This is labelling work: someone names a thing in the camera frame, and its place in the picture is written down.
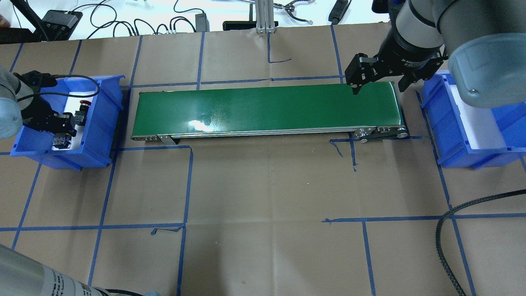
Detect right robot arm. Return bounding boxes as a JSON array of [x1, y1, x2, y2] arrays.
[[344, 0, 526, 108]]

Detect blue right plastic bin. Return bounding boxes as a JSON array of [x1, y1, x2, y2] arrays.
[[421, 71, 526, 170]]

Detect white foam pad left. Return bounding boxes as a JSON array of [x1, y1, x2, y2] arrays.
[[51, 97, 92, 150]]

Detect yellow push button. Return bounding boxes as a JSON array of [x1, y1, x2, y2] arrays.
[[52, 133, 72, 150]]

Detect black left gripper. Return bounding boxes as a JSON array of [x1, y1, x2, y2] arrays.
[[21, 71, 76, 136]]

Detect white foam pad right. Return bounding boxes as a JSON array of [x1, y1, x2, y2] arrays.
[[450, 84, 506, 149]]

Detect black braided cable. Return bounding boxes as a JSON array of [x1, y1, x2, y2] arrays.
[[435, 190, 526, 296]]

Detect aluminium frame post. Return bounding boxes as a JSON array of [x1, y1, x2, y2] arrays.
[[255, 0, 276, 34]]

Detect blue plastic bin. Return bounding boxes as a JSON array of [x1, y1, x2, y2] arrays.
[[421, 71, 526, 170], [10, 71, 125, 171]]

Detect green conveyor belt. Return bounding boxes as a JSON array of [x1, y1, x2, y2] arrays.
[[130, 82, 409, 142]]

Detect white foam pad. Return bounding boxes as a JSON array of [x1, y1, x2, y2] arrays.
[[450, 84, 506, 149], [51, 97, 92, 150]]

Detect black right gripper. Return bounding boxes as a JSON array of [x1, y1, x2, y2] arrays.
[[344, 35, 448, 95]]

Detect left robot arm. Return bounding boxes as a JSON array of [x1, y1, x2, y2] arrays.
[[0, 66, 77, 139]]

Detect blue left plastic bin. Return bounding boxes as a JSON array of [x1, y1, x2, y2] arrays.
[[10, 71, 125, 171]]

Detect black power adapter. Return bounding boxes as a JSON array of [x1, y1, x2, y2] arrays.
[[42, 10, 83, 41]]

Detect red push button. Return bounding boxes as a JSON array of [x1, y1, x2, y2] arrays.
[[74, 100, 92, 126]]

